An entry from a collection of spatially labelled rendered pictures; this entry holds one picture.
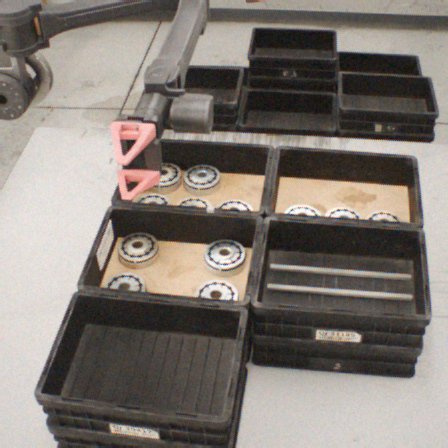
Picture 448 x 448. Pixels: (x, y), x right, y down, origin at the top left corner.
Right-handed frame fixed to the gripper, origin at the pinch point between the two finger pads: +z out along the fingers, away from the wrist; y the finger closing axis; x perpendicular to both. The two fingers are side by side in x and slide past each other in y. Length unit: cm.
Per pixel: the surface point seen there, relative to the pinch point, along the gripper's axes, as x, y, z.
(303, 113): -21, 105, -187
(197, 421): -9, 53, 5
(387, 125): -56, 91, -160
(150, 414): 1, 53, 5
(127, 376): 10, 63, -10
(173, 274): 6, 62, -42
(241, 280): -11, 62, -41
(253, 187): -10, 62, -77
